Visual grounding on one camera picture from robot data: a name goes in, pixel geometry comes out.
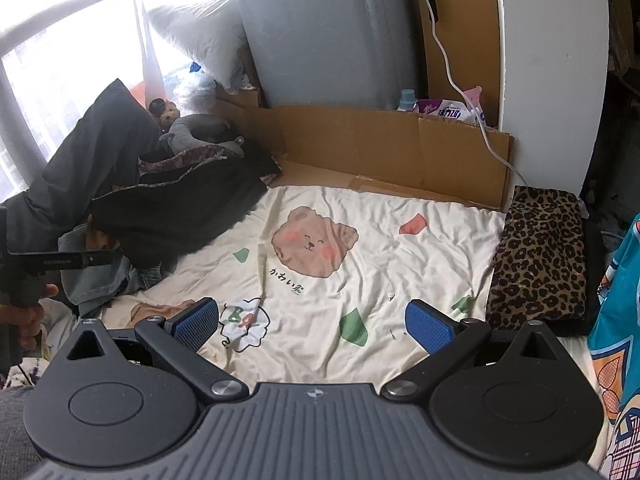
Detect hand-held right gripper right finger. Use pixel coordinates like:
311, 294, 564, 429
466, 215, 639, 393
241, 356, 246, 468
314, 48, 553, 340
382, 299, 576, 403

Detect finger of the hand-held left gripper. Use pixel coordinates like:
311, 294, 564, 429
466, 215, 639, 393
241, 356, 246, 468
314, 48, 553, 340
44, 251, 121, 270

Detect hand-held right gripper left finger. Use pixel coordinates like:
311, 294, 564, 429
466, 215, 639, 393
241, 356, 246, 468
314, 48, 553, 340
50, 297, 249, 403

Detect black drawstring shorts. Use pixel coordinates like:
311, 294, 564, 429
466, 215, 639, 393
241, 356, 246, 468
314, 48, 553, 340
90, 157, 271, 272

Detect person's left hand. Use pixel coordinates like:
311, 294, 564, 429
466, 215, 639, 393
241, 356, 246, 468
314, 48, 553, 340
0, 285, 60, 368

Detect blue jeans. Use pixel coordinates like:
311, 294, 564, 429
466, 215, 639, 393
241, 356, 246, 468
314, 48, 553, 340
57, 225, 168, 318

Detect brown garment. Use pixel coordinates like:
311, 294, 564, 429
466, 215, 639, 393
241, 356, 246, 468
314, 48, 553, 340
85, 215, 121, 252

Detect cream bear print bed sheet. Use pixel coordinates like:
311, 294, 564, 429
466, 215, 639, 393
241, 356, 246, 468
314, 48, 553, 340
100, 184, 507, 376

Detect leopard print cloth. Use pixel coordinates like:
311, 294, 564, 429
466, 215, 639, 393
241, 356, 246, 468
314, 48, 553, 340
487, 186, 591, 331

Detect small bear plush toy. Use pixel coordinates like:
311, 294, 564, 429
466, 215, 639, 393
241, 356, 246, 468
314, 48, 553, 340
148, 98, 182, 133

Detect teal patterned blanket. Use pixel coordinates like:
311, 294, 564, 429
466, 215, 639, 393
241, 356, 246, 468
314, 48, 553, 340
587, 212, 640, 478

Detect brown cardboard sheet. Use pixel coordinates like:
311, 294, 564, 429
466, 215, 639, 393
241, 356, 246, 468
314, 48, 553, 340
214, 85, 516, 211

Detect clear plastic bag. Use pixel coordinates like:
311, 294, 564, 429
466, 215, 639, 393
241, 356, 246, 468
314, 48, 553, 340
160, 60, 221, 113

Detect purple wipes packet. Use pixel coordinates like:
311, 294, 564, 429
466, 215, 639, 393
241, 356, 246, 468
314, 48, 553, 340
415, 99, 476, 123

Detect pink white refill bag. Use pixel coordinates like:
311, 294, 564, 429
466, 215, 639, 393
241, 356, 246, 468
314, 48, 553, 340
462, 87, 490, 128

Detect white pillow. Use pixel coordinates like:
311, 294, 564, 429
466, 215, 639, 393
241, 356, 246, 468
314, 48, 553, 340
145, 0, 251, 96

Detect upright cardboard panel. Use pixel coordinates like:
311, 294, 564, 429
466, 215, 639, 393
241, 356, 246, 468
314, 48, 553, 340
405, 0, 501, 131

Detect grey plastic-wrapped mattress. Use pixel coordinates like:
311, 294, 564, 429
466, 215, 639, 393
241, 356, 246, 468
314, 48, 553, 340
226, 0, 426, 111

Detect white cable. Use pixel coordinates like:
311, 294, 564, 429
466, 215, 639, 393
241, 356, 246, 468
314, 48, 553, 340
405, 0, 531, 187

